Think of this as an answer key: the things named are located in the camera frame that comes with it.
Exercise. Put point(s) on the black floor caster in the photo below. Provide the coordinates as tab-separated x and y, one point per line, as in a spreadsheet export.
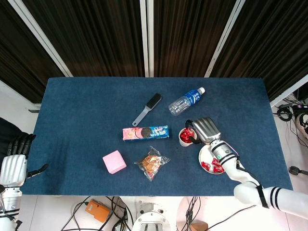
293	170

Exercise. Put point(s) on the orange box device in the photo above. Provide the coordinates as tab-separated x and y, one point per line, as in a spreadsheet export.
98	211

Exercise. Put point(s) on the blue table cloth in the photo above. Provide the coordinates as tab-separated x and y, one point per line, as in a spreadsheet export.
84	108

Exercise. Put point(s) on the brown wooden block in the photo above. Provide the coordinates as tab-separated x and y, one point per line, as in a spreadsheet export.
199	227

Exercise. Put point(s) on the dark navy clothing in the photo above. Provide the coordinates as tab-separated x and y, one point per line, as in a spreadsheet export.
9	130

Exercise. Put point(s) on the dark brown curtain panel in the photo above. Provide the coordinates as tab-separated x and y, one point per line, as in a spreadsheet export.
187	36
269	48
96	36
19	60

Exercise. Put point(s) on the clear plastic water bottle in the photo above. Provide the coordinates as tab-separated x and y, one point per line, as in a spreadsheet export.
180	106

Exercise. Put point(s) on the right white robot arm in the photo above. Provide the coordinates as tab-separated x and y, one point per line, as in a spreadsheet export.
223	155

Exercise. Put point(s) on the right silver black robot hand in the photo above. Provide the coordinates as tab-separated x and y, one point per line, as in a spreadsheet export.
207	130

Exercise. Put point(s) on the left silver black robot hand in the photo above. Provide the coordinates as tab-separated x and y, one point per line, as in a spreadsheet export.
13	169

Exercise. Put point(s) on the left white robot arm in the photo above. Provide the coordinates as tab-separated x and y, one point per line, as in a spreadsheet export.
9	202

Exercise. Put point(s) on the bread in clear wrapper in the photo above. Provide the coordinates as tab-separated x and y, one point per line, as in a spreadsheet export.
150	163

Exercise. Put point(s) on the black equipment box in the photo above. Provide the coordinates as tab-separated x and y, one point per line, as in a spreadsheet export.
303	98

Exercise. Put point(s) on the white frame post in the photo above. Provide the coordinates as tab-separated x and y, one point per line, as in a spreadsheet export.
288	91
150	48
224	38
144	38
41	38

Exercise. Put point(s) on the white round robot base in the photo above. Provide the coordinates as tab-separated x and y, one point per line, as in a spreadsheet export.
151	216

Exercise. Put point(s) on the blue cookie box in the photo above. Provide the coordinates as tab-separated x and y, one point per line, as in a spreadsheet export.
156	134

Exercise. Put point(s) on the white paper cup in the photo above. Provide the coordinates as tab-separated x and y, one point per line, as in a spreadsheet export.
184	145

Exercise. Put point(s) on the silver metal plate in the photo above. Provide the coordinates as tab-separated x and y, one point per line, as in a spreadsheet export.
204	155

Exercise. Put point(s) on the grey brush with black bristles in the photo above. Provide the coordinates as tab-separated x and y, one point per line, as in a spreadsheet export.
154	101

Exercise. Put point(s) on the pink foam cube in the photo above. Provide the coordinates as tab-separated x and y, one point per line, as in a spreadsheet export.
114	162

